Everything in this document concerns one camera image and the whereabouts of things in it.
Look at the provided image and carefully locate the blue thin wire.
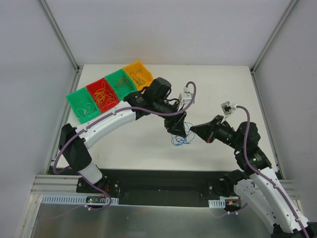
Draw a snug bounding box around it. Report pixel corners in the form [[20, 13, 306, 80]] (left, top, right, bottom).
[[170, 121, 195, 147], [130, 69, 147, 86]]

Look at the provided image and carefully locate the yellow thin wire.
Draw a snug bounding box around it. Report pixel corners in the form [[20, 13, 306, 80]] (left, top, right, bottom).
[[93, 80, 117, 109]]

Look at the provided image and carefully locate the white thin wire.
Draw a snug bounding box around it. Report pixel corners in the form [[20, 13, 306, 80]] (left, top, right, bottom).
[[75, 103, 96, 119]]

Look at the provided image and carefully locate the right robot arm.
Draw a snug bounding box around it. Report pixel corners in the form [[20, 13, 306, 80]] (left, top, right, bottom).
[[190, 115, 317, 238]]

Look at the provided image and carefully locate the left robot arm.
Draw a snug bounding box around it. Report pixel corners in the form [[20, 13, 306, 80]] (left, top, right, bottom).
[[58, 77, 193, 193]]

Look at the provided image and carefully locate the orange plastic bin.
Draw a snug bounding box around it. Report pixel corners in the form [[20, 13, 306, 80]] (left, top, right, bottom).
[[123, 61, 154, 91]]

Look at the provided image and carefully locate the green plastic bin upper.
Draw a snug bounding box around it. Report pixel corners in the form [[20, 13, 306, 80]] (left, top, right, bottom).
[[105, 69, 137, 101]]

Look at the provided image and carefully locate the green plastic bin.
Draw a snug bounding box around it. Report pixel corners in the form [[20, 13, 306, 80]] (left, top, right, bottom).
[[105, 69, 137, 101], [66, 87, 101, 124]]

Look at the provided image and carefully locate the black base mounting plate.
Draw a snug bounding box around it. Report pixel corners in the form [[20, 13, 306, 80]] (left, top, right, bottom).
[[75, 168, 257, 207]]

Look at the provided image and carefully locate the red plastic bin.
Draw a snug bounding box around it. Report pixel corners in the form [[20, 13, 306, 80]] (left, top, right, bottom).
[[86, 78, 119, 113]]

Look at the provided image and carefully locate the green plastic bin lower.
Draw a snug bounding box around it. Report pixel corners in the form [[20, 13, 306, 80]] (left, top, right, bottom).
[[66, 87, 101, 124]]

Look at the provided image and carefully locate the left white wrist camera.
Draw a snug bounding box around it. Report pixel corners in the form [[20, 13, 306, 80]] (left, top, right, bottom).
[[178, 87, 193, 110]]

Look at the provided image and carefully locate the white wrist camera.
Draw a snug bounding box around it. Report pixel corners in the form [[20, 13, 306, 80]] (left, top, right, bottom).
[[220, 101, 237, 122], [178, 87, 193, 110]]

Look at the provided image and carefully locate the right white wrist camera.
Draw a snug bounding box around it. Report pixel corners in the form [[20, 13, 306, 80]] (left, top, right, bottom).
[[220, 101, 237, 122]]

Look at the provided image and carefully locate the right white cable duct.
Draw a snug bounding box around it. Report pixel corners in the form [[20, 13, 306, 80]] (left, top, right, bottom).
[[208, 199, 226, 209]]

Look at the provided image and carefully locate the white cable duct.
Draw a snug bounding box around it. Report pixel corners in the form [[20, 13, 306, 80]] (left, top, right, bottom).
[[208, 199, 226, 209], [42, 194, 119, 206]]

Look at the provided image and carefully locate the left aluminium frame post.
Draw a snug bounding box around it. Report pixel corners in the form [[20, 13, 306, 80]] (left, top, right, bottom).
[[37, 0, 80, 73]]

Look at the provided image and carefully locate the aluminium frame post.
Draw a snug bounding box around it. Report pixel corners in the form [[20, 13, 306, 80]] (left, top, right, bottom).
[[37, 0, 80, 73], [250, 0, 300, 75]]

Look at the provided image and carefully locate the left white cable duct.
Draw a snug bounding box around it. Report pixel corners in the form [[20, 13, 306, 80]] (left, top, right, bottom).
[[42, 194, 119, 206]]

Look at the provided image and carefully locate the right aluminium frame post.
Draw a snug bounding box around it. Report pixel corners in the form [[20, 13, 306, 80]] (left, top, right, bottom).
[[250, 0, 300, 75]]

